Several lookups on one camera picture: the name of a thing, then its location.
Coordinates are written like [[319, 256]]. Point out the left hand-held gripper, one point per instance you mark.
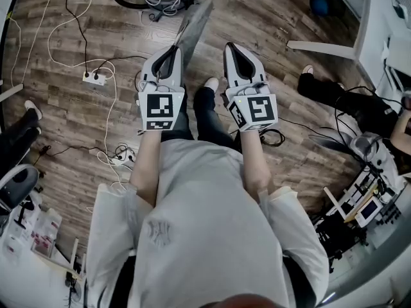
[[159, 107]]

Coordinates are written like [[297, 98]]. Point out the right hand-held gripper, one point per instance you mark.
[[260, 107]]

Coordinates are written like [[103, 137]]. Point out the person's left forearm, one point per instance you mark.
[[146, 165]]

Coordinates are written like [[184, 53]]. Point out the person's right forearm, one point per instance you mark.
[[255, 162]]

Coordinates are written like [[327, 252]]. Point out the person's white shoe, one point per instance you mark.
[[211, 82]]

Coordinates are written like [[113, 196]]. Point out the person's black trousers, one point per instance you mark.
[[208, 124]]

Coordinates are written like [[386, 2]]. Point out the white desk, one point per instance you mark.
[[321, 48]]

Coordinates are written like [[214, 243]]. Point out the blue ball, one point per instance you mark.
[[319, 5]]

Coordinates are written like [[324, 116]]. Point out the grey plastic device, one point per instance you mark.
[[363, 146]]

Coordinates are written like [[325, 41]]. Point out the person's white shirt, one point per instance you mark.
[[208, 220]]

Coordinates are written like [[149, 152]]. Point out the white cardboard box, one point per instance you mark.
[[398, 53]]

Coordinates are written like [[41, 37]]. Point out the grey office chair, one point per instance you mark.
[[19, 184]]

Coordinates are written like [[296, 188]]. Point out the equipment rack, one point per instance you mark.
[[337, 236]]

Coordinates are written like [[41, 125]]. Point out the white red label box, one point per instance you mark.
[[48, 229]]

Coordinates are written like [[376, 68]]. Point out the small black desk fan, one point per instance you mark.
[[74, 287]]

